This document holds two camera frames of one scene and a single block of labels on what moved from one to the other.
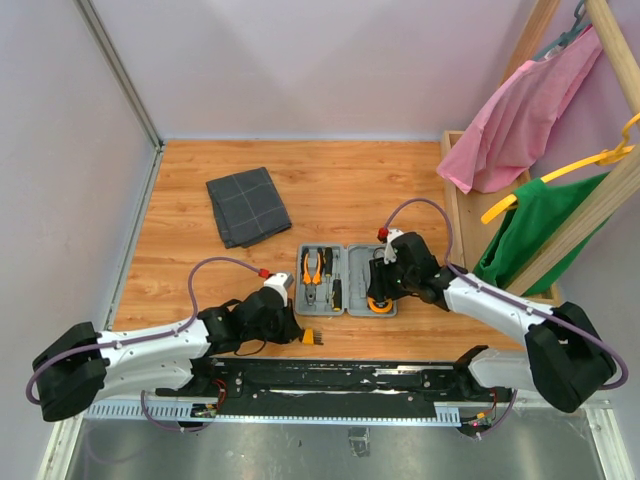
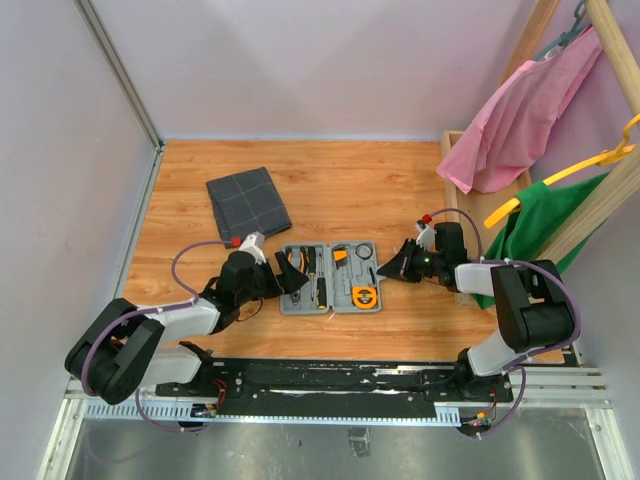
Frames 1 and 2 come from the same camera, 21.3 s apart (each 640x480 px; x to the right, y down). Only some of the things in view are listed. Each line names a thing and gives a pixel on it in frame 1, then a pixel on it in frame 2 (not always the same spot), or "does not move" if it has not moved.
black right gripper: (379, 288) -> (400, 265)
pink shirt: (500, 143) does not move
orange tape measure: (380, 310) -> (364, 297)
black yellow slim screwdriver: (337, 293) -> (321, 292)
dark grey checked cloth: (248, 207) does not move
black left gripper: (291, 329) -> (290, 279)
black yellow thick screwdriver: (328, 261) -> (312, 264)
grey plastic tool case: (332, 280) does not move
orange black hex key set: (311, 337) -> (340, 257)
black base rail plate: (331, 386) does not move
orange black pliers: (310, 284) -> (295, 294)
